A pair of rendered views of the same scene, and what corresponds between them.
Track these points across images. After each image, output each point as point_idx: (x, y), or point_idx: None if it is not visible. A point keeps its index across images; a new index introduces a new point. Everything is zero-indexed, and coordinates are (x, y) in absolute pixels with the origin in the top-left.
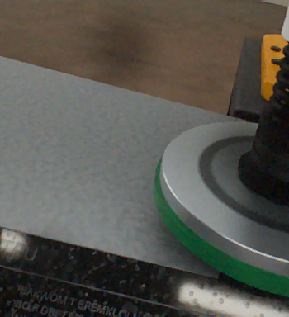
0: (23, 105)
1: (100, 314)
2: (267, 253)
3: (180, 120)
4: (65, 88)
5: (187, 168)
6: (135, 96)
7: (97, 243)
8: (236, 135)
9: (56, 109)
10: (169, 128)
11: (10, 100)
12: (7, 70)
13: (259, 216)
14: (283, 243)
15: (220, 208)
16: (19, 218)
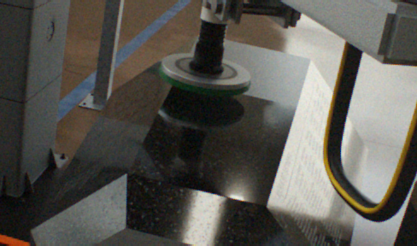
0: (263, 67)
1: None
2: (165, 57)
3: (280, 91)
4: (288, 74)
5: None
6: (296, 86)
7: None
8: (233, 67)
9: (265, 71)
10: (269, 88)
11: (265, 65)
12: (294, 67)
13: (181, 60)
14: (170, 60)
15: (183, 56)
16: None
